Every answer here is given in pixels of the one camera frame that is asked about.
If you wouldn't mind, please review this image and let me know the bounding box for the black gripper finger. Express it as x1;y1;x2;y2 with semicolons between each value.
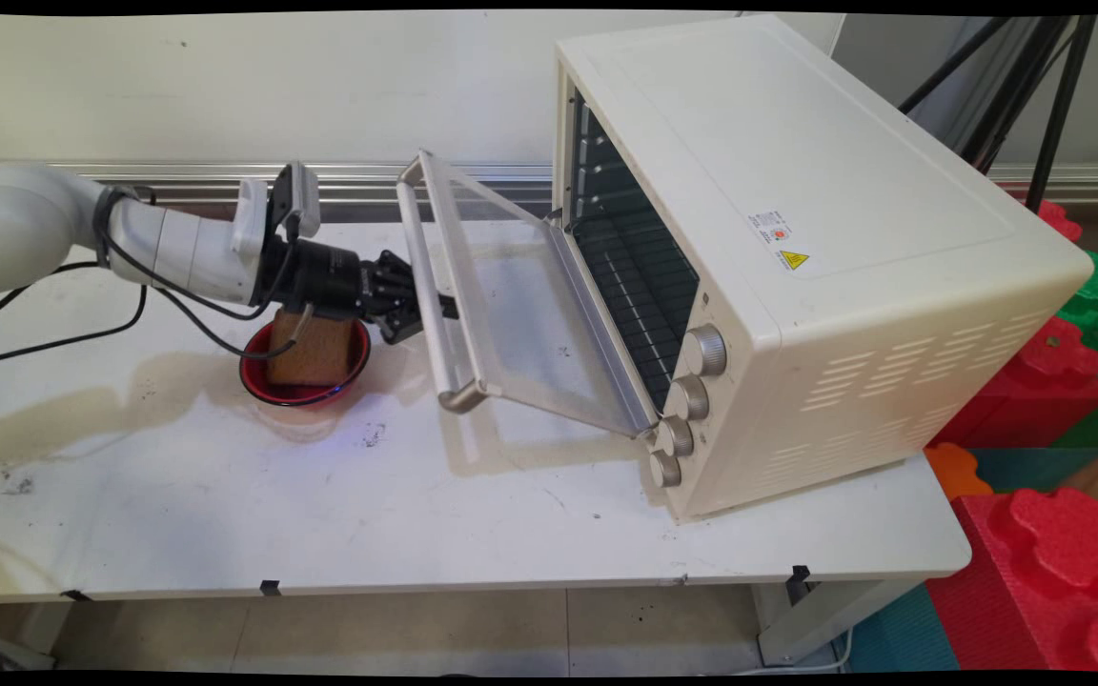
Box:
364;249;418;294
364;289;460;347

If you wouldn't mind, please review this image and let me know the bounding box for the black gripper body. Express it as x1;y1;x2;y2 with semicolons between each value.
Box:
275;237;369;322

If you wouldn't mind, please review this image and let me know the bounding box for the glass toaster oven door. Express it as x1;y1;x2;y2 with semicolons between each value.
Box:
396;149;661;440

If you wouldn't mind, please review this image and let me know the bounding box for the brown toast bread slice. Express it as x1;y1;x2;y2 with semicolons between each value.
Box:
267;306;356;388

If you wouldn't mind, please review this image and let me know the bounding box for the red bowl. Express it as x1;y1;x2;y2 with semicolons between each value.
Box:
238;318;373;409

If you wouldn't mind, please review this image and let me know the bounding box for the large silver oven knob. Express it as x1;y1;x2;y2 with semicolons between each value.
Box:
681;325;729;378

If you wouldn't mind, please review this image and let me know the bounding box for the white label sticker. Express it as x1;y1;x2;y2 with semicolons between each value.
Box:
748;211;794;247

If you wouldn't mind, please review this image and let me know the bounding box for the cream toaster oven body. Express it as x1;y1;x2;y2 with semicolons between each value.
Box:
553;13;1096;526

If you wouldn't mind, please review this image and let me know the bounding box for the white table leg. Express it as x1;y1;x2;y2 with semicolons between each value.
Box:
752;575;928;667

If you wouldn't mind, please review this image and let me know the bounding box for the orange foam piece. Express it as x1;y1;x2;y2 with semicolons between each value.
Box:
923;442;994;503

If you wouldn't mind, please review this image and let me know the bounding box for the teal foam mat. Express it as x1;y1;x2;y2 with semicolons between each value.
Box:
843;582;962;674

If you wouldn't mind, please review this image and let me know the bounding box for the small red foam piece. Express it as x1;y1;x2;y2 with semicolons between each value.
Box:
1035;199;1083;245

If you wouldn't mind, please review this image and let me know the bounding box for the black tripod stand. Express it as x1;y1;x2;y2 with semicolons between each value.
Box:
897;14;1098;216

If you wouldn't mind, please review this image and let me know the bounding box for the large red foam block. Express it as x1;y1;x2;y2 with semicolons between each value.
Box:
928;487;1098;674

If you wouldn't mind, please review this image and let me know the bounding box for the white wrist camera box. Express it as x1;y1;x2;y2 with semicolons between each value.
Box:
231;161;322;256

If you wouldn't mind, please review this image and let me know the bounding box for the metal wall rail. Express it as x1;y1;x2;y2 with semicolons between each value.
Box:
0;161;1098;205

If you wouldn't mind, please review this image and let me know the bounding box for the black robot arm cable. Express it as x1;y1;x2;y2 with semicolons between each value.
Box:
0;184;317;369

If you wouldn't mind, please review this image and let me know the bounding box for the dark wire oven rack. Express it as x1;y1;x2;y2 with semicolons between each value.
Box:
572;213;702;413

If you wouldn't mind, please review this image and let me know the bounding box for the white floor cable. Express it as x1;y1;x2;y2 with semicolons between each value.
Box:
700;627;856;676

